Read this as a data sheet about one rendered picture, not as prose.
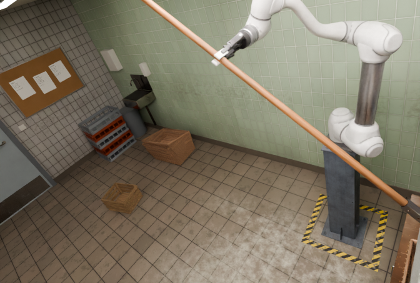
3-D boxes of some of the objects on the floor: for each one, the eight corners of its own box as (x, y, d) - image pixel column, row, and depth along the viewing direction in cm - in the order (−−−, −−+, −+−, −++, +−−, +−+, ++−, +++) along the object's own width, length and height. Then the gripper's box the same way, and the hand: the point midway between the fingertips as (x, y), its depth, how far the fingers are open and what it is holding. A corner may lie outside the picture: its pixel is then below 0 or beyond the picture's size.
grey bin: (151, 129, 500) (139, 105, 471) (137, 140, 479) (123, 116, 450) (140, 125, 525) (128, 103, 496) (126, 137, 504) (112, 114, 475)
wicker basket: (177, 169, 372) (170, 155, 358) (152, 162, 406) (144, 149, 392) (196, 148, 402) (190, 134, 388) (170, 143, 436) (164, 130, 421)
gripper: (257, 29, 114) (228, 52, 100) (244, 55, 127) (216, 78, 113) (244, 19, 115) (214, 40, 101) (232, 46, 128) (203, 68, 114)
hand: (219, 57), depth 109 cm, fingers closed on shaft, 3 cm apart
